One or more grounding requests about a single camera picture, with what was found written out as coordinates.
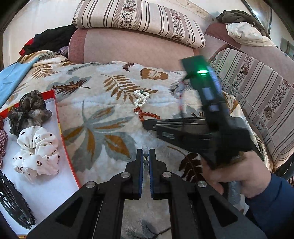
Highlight person's right hand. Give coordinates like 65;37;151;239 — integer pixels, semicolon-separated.
201;150;273;198

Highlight person's right forearm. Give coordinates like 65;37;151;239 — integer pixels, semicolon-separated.
243;172;294;239

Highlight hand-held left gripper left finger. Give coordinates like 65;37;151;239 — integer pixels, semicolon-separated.
26;149;144;239

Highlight grey brown scrunchie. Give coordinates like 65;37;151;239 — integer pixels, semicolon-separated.
8;90;53;136

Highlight pale grey bead bracelet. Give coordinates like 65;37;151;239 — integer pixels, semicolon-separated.
142;147;150;172

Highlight striped floral seat cushion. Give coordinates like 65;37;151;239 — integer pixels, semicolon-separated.
72;0;206;49

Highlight red plaid scrunchie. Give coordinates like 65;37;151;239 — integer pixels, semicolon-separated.
0;129;8;168

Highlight red bead bracelet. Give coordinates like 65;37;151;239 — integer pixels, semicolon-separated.
134;108;162;122

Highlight olive green jacket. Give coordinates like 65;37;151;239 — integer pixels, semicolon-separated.
216;10;271;38

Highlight striped floral back cushion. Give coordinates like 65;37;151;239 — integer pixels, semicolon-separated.
208;48;294;169

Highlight red cloth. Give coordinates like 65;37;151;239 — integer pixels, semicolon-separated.
19;39;35;56

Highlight red-rimmed white tray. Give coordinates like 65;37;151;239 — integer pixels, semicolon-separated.
0;90;82;237

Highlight pink sofa backrest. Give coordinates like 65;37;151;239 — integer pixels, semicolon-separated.
205;23;294;88

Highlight black hair claw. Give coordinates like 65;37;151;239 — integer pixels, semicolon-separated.
0;170;36;230

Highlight black clothes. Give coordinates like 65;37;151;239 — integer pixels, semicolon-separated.
23;24;80;56

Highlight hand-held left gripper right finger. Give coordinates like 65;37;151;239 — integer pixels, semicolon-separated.
149;149;268;239

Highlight dark wall picture frame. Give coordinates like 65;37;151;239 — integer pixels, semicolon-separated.
241;0;274;35

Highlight white floral scrunchie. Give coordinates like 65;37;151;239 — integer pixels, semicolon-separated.
12;126;60;177

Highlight light blue cloth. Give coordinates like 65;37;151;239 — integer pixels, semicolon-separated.
0;56;39;108

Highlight white pearl bracelet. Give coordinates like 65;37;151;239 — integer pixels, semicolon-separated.
133;90;150;115

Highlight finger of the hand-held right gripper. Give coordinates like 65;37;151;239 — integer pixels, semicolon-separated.
142;117;208;132
155;125;210;152

